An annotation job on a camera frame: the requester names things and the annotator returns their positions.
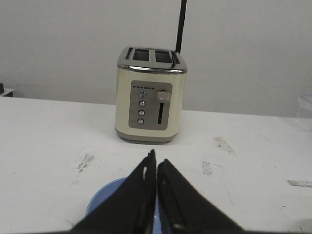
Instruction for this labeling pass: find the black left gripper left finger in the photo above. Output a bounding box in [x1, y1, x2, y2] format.
[70, 149, 156, 234]

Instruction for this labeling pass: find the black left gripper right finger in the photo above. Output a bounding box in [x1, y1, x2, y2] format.
[157, 159, 245, 234]

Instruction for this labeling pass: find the blue bowl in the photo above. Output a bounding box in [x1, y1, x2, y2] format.
[85, 177, 162, 234]

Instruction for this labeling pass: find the cream and chrome toaster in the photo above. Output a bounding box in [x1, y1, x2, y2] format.
[115, 46, 187, 144]

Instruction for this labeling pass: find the clear plastic food container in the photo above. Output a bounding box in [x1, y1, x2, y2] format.
[297, 95, 312, 118]

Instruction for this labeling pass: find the black tripod pole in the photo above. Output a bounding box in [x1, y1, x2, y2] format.
[175, 0, 187, 53]

